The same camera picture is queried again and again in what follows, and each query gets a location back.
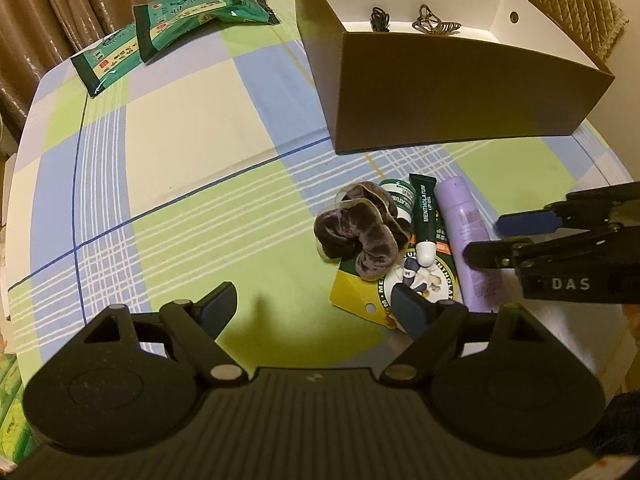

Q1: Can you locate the checked tablecloth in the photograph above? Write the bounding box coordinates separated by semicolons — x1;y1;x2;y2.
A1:
7;0;640;391

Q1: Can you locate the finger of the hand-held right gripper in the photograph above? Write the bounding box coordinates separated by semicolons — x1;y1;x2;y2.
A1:
462;225;640;269
497;182;640;239

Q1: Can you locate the bronze hair claw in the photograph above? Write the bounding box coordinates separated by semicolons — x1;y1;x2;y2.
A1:
412;4;461;37

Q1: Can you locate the brown cardboard box white inside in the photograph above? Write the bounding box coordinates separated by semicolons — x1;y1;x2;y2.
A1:
291;0;616;156

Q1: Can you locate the yellow green lip balm card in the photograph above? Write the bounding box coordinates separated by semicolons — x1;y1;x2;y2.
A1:
330;242;468;331

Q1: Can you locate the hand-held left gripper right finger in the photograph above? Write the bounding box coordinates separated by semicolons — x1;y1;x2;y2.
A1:
380;282;553;391

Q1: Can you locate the green tissue packet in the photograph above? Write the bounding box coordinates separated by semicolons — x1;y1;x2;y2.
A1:
70;22;148;98
132;0;282;64

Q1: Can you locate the dark cloth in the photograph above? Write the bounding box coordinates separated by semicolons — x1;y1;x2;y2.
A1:
585;390;640;466

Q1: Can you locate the small green white tube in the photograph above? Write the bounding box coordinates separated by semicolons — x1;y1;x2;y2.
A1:
378;178;418;226

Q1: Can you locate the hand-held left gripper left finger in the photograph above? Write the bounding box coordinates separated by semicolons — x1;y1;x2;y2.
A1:
82;282;246;391

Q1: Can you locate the dark green lip gel tube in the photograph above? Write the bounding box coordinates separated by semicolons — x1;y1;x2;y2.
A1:
408;173;442;267

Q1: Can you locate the stack of green packs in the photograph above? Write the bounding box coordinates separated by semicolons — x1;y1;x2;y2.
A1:
0;352;36;466

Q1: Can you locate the beige curtain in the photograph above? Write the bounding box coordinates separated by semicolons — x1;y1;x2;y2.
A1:
0;0;296;131

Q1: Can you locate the purple-brown velvet scrunchie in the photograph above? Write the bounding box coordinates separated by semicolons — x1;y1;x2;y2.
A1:
313;182;412;280

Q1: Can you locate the lilac tube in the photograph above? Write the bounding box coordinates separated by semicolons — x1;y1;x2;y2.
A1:
433;176;506;311

